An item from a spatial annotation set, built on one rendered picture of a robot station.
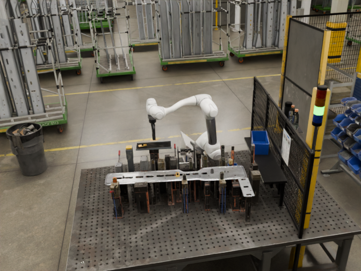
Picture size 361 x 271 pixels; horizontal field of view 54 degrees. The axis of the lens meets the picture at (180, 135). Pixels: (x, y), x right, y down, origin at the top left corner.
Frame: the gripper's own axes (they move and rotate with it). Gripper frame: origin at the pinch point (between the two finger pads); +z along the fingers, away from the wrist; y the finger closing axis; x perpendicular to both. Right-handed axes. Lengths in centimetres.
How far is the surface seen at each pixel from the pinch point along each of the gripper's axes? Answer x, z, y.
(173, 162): -15.8, 20.7, -21.7
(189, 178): -27, 26, -47
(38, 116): 179, 97, 331
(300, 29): -242, -62, 159
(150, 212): 15, 56, -51
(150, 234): 18, 56, -81
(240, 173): -76, 26, -52
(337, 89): -286, 19, 111
